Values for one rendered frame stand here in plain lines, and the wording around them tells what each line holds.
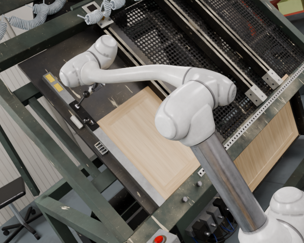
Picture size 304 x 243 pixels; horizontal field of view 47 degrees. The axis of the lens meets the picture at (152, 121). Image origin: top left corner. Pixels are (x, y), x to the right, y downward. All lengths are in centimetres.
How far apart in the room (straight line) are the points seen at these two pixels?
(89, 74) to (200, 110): 53
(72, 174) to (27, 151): 311
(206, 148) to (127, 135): 88
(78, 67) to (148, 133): 71
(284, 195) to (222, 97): 47
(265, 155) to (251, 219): 164
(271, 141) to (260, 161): 21
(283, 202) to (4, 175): 391
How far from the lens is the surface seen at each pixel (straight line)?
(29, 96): 203
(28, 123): 186
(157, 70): 135
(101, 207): 176
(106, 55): 153
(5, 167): 480
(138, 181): 185
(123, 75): 138
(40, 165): 495
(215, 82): 119
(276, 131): 298
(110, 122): 195
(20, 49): 203
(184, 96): 110
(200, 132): 110
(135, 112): 203
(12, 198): 398
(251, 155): 271
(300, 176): 292
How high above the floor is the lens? 194
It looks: 21 degrees down
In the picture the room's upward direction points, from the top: 25 degrees counter-clockwise
